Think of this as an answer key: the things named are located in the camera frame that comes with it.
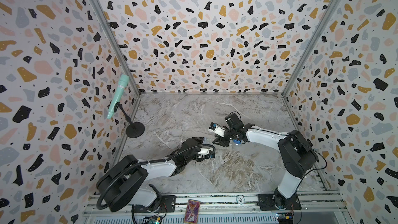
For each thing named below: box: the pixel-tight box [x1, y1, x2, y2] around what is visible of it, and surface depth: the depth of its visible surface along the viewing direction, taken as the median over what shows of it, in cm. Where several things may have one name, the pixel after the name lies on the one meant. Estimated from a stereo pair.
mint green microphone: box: [106, 74, 131, 120], surface depth 79 cm
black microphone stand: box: [113, 101, 146, 139], surface depth 99 cm
